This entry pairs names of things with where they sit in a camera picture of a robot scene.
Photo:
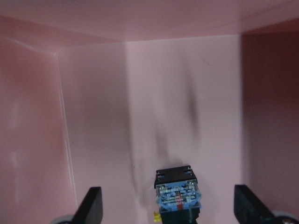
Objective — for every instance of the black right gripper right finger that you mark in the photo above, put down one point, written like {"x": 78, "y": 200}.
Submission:
{"x": 248, "y": 208}

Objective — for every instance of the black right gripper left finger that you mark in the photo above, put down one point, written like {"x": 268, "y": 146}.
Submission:
{"x": 90, "y": 210}

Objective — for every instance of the yellow push button switch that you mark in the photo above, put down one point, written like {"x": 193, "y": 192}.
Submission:
{"x": 177, "y": 196}

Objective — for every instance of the pink plastic bin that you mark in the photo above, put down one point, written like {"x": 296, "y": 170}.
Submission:
{"x": 106, "y": 92}

